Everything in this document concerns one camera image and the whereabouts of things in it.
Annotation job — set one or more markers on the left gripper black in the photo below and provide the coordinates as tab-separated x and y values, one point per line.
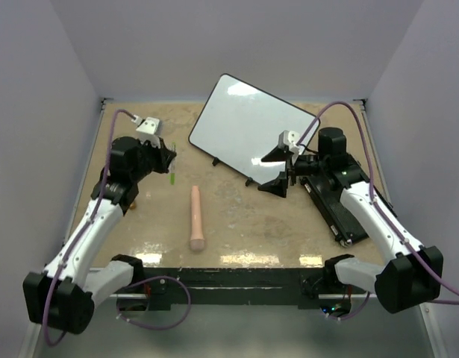
163	154

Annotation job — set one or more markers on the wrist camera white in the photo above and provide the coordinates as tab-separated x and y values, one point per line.
147	128
289	141

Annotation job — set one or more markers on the wire whiteboard stand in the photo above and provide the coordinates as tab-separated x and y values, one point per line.
249	181

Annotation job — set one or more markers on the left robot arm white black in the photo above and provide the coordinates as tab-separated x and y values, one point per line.
64	295

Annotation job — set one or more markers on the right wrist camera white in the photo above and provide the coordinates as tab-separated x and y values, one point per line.
289	141

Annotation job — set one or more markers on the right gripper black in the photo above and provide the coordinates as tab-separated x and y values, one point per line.
278	186

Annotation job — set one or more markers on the white whiteboard black frame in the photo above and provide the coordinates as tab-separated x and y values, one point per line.
240	123

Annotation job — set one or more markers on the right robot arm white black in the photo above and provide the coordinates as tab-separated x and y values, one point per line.
409	275

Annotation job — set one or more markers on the pink toy microphone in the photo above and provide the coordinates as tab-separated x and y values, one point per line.
197	241

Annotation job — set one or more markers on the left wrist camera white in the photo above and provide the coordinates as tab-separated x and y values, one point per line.
147	128

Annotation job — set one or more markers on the black keyboard case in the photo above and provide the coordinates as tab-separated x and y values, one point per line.
325	188

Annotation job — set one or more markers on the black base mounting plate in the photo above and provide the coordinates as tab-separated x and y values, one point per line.
304	288

